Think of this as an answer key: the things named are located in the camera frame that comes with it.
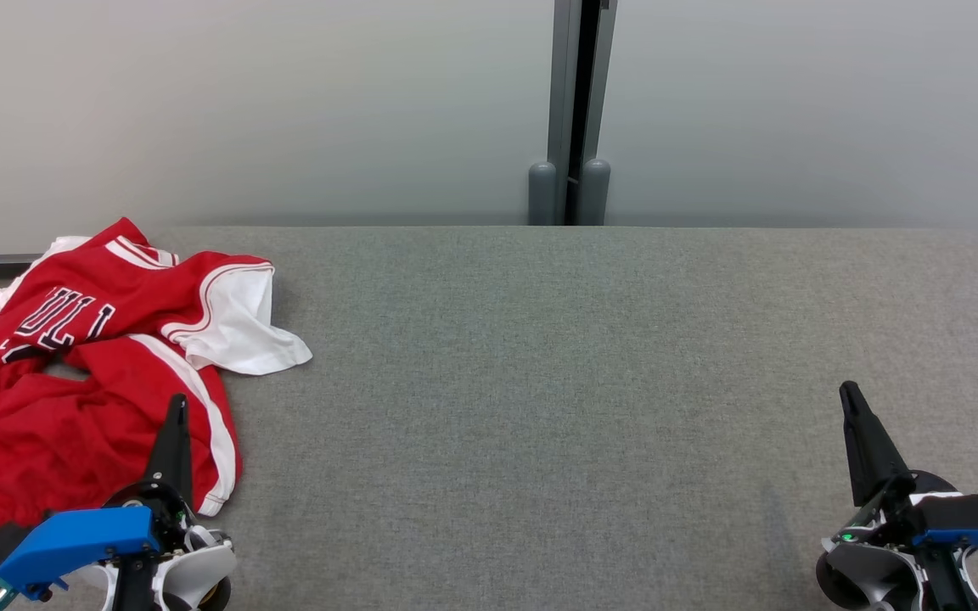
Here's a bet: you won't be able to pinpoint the red shorts with white stripe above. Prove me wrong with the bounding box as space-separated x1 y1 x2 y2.
0 334 243 530

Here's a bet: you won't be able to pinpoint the teal right cable connector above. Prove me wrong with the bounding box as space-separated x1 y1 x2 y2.
835 499 887 544

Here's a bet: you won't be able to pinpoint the grey partition frame post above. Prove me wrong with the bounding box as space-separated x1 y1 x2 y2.
547 0 619 227

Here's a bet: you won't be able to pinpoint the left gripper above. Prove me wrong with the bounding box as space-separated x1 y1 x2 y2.
73 393 239 611

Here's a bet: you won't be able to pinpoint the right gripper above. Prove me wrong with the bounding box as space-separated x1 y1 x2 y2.
816 380 978 611

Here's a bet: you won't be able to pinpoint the red jersey with white sleeves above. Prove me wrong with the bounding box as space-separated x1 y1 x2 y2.
0 216 313 408

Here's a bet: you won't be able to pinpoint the grey cylindrical post bumper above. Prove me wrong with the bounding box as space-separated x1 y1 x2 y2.
578 159 611 227
528 161 558 227

